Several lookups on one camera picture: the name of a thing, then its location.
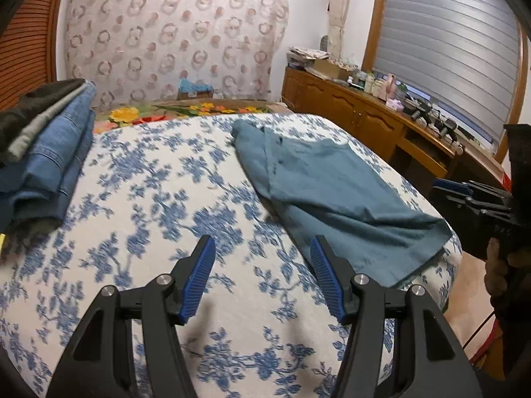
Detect teal pants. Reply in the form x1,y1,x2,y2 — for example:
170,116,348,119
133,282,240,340
232,119,452,287

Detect person's right hand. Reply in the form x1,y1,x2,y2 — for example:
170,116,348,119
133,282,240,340
484,238,530,297

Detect wooden sideboard cabinet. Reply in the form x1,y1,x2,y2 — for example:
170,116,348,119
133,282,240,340
282,67,503,195

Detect pink bottle on cabinet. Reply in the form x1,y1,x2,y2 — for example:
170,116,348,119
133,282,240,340
383,74,396,100

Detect grey window roller blind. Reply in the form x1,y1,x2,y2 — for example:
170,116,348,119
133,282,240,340
373,0,520,144

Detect blue floral bed cover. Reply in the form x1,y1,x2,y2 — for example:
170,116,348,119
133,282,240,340
0,112,464,398

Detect cardboard box on cabinet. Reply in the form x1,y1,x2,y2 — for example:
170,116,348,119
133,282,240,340
311,59,351,81

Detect blue denim jeans stack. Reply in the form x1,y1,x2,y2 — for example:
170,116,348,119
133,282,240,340
1,82,95,233

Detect stack of papers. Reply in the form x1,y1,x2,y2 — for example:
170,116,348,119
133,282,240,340
286,47,329,69

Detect beige tied curtain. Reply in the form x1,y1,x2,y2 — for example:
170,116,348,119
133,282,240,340
328,0,350,59

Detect yellow flower bedsheet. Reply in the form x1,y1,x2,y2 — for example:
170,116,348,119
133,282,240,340
94,98,292,134

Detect dark grey folded garment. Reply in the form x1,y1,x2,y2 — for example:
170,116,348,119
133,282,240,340
1,78,89,165

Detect brown louvered wooden door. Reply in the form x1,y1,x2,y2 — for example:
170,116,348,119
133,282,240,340
1,0,60,110

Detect pink circle patterned curtain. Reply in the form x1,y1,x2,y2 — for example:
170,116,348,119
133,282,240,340
64,0,289,110

